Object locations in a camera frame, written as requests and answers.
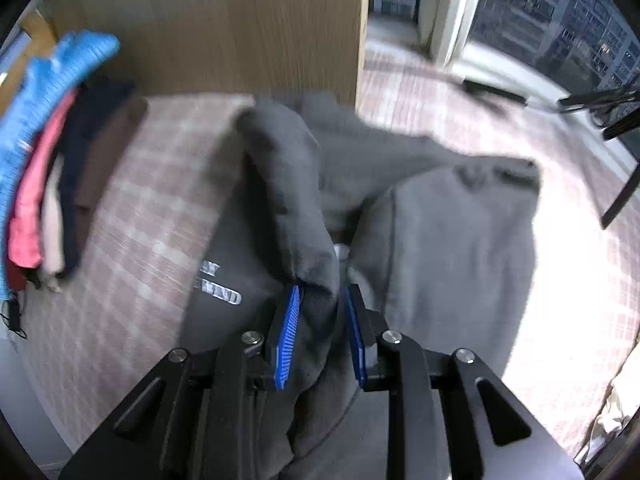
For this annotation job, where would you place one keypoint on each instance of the white window frame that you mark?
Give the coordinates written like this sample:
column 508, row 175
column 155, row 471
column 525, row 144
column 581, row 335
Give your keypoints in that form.
column 450, row 10

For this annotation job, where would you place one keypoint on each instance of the plaid mat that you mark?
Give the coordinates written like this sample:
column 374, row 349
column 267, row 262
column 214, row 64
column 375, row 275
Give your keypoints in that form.
column 150, row 210

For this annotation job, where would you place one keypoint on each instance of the light brown wooden panel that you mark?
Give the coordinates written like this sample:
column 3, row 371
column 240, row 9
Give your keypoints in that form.
column 225, row 25

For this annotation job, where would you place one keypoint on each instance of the navy garment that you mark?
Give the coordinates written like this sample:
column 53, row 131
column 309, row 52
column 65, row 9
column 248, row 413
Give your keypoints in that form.
column 80, row 150

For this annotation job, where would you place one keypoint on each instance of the pink garment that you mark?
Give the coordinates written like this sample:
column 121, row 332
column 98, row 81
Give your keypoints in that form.
column 32, row 200

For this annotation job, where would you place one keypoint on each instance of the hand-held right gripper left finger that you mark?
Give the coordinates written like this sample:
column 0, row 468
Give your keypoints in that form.
column 289, row 340

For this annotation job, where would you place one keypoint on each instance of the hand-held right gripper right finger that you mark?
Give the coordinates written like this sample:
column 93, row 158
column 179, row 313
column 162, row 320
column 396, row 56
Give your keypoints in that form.
column 354, row 340

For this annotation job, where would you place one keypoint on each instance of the beige garment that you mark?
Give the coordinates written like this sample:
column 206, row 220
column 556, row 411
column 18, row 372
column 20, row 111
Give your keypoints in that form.
column 52, row 240

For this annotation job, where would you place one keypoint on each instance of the black power adapter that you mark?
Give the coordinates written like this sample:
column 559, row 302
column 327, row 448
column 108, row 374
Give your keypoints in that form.
column 495, row 91

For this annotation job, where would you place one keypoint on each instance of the stack of folded clothes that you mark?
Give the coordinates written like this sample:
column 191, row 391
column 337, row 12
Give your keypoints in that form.
column 45, row 95

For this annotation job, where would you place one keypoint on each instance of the dark grey printed t-shirt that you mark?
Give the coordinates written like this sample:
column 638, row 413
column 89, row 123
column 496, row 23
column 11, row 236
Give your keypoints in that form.
column 440, row 240

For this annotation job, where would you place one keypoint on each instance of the pine wood board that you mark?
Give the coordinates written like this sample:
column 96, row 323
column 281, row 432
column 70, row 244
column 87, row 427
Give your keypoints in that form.
column 32, row 27

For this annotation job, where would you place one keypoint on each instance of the black tripod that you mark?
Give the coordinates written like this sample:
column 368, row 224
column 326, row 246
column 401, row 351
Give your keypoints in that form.
column 620, row 200

